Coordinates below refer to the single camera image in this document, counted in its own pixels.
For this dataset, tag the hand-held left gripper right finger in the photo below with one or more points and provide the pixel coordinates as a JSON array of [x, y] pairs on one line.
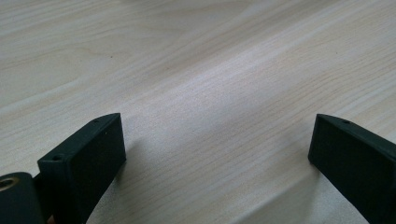
[[358, 161]]

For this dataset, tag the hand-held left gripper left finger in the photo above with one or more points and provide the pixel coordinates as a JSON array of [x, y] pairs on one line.
[[84, 171]]

